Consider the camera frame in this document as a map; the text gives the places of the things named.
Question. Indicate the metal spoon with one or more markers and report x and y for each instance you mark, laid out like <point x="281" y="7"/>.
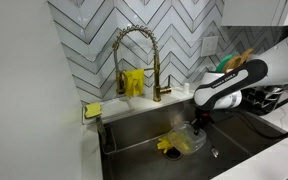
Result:
<point x="214" y="152"/>

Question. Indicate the black metal dish rack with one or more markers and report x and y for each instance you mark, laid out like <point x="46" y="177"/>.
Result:
<point x="264" y="100"/>

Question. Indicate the clear plastic lunchbox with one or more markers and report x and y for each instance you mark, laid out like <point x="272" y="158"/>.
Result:
<point x="197" y="145"/>

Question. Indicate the white wall outlet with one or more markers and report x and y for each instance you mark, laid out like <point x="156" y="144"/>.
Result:
<point x="209" y="46"/>

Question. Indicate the small white bottle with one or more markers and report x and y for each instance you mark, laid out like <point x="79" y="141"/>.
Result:
<point x="186" y="88"/>

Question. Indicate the metal sink caddy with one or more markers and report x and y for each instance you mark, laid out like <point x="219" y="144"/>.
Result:
<point x="110" y="146"/>

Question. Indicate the white upper cabinet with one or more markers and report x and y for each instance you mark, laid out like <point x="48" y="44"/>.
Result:
<point x="250" y="13"/>

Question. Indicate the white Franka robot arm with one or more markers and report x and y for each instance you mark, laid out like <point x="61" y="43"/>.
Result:
<point x="277" y="66"/>

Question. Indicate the gold spring faucet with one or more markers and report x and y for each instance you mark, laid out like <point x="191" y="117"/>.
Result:
<point x="156" y="66"/>

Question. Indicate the clear sponge tray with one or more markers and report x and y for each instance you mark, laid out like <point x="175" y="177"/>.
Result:
<point x="117" y="106"/>

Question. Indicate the wooden bamboo plate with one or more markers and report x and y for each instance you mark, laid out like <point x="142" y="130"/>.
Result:
<point x="232" y="63"/>
<point x="247" y="53"/>

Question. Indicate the crumpled yellow rubber glove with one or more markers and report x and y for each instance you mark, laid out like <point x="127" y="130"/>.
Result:
<point x="162" y="145"/>

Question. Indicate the green plastic spoon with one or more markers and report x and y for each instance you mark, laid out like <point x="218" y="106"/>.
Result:
<point x="184" y="143"/>

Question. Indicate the yellow sponge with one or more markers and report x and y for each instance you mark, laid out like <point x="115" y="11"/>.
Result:
<point x="93" y="110"/>

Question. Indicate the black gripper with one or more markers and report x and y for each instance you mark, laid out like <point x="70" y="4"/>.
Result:
<point x="201" y="118"/>

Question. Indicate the sink drain hole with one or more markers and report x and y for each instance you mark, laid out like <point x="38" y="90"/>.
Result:
<point x="172" y="156"/>

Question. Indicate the hanging yellow rubber glove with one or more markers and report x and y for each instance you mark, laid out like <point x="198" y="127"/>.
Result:
<point x="134" y="83"/>

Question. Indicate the stainless steel sink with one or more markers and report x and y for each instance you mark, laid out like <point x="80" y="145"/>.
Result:
<point x="140" y="163"/>

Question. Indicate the dish brush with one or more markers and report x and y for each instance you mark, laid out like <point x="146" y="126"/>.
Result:
<point x="100" y="128"/>

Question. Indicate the green plate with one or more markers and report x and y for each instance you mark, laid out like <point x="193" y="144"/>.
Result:
<point x="222" y="64"/>

